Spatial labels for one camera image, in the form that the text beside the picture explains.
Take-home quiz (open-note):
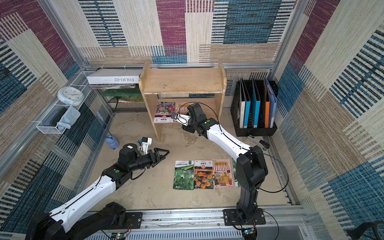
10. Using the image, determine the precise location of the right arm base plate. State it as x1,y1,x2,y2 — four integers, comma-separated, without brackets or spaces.
223,208,266,227

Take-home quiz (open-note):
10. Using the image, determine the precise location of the wooden two-tier shelf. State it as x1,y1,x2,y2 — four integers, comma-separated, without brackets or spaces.
139,61,227,142

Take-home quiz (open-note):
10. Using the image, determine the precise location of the black file holder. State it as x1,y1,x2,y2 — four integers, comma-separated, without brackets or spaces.
230,79,279,137

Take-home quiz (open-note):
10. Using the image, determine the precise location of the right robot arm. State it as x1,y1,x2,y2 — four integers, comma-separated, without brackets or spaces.
172,103,268,226

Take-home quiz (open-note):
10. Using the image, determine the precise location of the white binder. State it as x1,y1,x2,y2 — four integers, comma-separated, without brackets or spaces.
238,80,246,129

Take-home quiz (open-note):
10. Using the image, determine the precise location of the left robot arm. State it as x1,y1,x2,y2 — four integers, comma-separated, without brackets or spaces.
26,143,170,240

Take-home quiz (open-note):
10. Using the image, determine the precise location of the light blue cloth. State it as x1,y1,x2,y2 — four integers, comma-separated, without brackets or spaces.
57,106,81,131

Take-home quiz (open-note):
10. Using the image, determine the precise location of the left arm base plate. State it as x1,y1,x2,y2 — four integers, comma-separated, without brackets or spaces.
98,211,144,231

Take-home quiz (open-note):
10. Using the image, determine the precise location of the blue binder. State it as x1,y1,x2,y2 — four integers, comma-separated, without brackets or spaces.
265,79,277,128

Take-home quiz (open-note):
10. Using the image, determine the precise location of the purple flower seed bag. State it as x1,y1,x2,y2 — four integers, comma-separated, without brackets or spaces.
154,102,175,124

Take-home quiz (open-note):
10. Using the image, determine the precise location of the orange marigold seed bag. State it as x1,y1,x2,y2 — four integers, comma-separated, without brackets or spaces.
194,160,214,190

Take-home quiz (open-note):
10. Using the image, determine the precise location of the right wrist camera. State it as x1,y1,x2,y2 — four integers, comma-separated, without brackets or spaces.
171,113,191,126

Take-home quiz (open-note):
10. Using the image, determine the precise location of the orange binder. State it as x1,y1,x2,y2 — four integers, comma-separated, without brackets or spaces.
263,78,271,129

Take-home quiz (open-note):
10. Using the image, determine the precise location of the white round clock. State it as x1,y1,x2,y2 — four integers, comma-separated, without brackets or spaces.
57,87,85,106

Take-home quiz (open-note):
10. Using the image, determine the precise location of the dark pouch in basket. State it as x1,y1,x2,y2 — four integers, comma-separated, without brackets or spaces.
43,108,68,127

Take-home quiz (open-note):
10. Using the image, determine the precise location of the white wire basket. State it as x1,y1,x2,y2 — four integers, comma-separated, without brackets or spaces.
36,72,91,135

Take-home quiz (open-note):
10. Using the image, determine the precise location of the white folio box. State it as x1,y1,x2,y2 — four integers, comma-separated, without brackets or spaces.
87,69,142,85

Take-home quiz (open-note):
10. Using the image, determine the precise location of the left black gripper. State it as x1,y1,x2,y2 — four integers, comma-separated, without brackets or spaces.
127,148,169,173

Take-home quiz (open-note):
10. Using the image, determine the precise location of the pink flower shop seed bag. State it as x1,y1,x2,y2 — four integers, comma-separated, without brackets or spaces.
213,159,234,188

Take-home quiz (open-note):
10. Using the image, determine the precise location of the green book on rack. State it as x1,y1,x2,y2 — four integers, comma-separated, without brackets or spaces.
102,88,144,103

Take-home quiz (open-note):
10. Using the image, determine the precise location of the grey stapler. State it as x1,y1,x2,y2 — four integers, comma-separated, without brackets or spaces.
247,135,270,151

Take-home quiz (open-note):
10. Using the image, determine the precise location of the green melon seed bag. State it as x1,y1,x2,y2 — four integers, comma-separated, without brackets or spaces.
233,167,239,187
173,161,195,190

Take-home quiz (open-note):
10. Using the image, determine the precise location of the teal binder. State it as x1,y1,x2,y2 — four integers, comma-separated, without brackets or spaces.
252,80,261,128
241,79,252,129

